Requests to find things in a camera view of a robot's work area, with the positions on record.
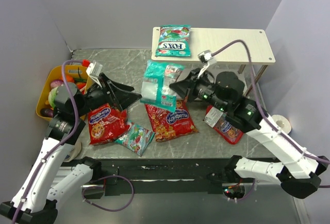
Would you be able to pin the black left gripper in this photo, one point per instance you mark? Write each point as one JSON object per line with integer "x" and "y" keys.
{"x": 107, "y": 93}

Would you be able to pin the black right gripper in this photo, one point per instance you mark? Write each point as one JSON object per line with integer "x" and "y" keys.
{"x": 192, "y": 86}

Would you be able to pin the teal candy bag back side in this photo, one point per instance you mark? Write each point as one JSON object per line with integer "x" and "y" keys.
{"x": 156, "y": 82}

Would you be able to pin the teal Fox's candy bag front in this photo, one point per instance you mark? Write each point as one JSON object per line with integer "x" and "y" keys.
{"x": 174, "y": 41}

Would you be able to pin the red candy bag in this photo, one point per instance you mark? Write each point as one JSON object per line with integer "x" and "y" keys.
{"x": 216, "y": 120}
{"x": 170, "y": 125}
{"x": 106, "y": 124}

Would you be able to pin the teal mint candy bag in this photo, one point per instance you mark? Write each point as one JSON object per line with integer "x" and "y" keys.
{"x": 136, "y": 138}

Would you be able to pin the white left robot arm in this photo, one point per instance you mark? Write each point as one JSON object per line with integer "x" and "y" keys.
{"x": 38, "y": 201}

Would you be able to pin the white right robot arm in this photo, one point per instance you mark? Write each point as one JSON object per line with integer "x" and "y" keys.
{"x": 297, "y": 171}

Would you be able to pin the red toy carrot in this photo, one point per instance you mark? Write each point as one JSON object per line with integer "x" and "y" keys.
{"x": 81, "y": 85}

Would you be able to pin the yellow plastic basket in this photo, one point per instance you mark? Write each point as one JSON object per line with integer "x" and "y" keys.
{"x": 75, "y": 71}

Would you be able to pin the orange toy pumpkin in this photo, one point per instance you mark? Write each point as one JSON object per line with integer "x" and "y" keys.
{"x": 68, "y": 79}

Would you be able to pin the purple toy onion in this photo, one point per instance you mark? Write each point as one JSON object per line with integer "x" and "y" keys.
{"x": 56, "y": 83}

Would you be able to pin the green toy lettuce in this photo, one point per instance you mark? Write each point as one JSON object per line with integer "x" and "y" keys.
{"x": 51, "y": 96}

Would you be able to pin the purple toy eggplant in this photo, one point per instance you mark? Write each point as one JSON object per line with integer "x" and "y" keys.
{"x": 47, "y": 112}

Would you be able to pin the white cloth bag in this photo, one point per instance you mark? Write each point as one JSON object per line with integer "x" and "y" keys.
{"x": 74, "y": 152}

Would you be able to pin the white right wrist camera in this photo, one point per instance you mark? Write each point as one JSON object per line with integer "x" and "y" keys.
{"x": 208, "y": 60}

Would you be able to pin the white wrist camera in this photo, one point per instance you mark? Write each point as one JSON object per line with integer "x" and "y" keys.
{"x": 94, "y": 70}
{"x": 208, "y": 60}

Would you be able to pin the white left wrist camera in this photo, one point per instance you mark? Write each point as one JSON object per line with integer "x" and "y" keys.
{"x": 94, "y": 70}

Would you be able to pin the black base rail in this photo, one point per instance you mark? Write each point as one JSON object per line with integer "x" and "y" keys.
{"x": 157, "y": 176}

